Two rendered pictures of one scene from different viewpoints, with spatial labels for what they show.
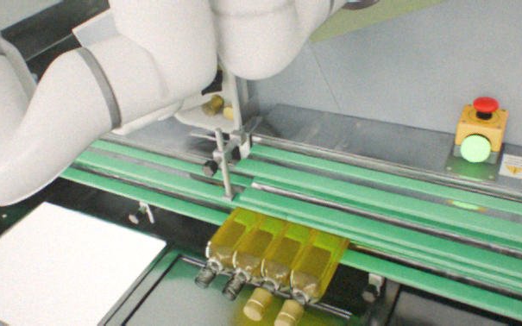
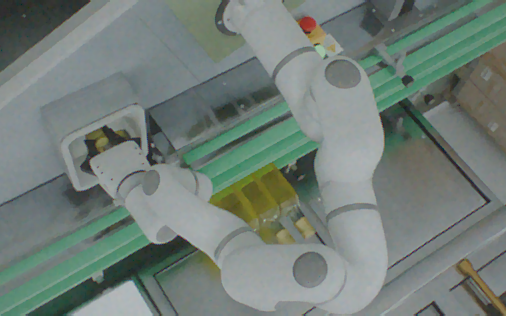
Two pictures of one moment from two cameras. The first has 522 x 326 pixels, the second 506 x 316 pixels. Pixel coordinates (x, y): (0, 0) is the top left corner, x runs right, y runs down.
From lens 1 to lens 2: 1.09 m
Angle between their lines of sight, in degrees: 52
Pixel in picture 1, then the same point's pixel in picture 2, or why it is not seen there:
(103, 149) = (17, 276)
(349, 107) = (206, 75)
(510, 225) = not seen: hidden behind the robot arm
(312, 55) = (178, 61)
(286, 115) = (173, 116)
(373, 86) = not seen: hidden behind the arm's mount
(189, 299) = (205, 287)
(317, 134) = (216, 113)
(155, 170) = (101, 242)
